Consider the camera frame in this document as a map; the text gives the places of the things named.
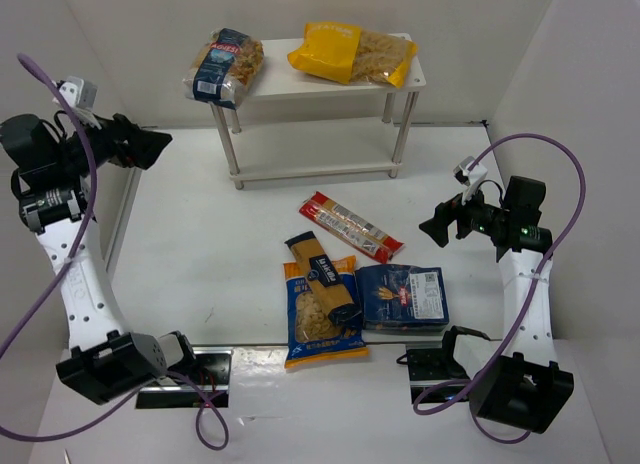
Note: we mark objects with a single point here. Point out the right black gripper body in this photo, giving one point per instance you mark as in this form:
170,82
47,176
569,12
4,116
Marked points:
455,220

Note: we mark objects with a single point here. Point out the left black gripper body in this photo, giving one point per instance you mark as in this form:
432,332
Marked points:
126,142

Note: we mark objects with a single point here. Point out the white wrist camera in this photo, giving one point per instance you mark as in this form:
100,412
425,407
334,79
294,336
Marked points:
469,170
79,93

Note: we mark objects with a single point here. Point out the blue tricolour fusilli bag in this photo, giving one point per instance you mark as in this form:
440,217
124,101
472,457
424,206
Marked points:
224,69

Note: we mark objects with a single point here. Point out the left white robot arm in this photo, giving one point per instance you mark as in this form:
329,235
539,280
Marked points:
51,183

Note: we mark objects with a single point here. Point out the yellow fusilli pasta bag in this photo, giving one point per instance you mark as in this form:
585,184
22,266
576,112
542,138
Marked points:
349,54

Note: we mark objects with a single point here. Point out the white two-tier shelf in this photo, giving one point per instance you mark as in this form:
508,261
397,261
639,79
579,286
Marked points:
323,148

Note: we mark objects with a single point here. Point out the orange shell pasta bag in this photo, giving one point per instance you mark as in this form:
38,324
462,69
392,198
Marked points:
312,337

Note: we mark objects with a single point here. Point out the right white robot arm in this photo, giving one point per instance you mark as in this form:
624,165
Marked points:
516,381

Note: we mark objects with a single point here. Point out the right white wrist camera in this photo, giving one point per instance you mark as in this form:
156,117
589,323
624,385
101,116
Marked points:
469,170

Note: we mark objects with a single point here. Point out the red spaghetti packet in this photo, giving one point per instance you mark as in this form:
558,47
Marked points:
351,228

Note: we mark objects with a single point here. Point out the brown spaghetti packet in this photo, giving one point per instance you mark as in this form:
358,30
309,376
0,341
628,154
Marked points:
323,278

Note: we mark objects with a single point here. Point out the dark blue pasta box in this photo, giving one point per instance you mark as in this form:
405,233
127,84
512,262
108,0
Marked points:
398,297

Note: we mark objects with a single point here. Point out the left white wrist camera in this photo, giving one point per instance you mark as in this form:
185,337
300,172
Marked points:
79,93

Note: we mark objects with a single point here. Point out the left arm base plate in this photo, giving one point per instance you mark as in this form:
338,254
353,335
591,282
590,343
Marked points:
211,373

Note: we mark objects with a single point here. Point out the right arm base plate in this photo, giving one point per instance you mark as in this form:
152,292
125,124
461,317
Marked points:
428,365

